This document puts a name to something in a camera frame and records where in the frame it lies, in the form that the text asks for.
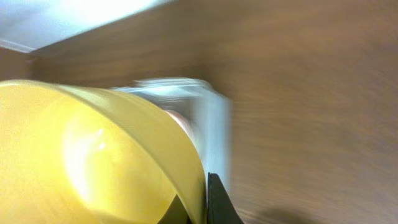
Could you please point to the pink plastic bowl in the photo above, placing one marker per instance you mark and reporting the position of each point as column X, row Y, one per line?
column 182, row 122

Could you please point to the yellow plastic bowl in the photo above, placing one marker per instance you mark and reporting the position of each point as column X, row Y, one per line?
column 89, row 155

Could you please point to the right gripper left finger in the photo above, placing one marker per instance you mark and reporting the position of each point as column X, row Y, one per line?
column 176, row 213

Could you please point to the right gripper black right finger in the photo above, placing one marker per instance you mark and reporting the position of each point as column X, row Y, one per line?
column 220, row 209

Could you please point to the clear plastic container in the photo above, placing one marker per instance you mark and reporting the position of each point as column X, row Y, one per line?
column 207, row 111

